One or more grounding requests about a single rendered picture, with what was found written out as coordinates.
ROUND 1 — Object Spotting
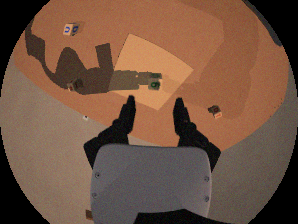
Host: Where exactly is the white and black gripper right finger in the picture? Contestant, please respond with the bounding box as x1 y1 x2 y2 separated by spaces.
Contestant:
173 97 221 173

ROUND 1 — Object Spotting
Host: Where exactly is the orange flat mat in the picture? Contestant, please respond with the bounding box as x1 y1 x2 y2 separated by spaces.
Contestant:
108 33 194 110

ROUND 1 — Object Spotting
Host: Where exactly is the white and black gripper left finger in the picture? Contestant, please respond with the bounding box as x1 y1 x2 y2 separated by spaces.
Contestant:
83 95 136 170

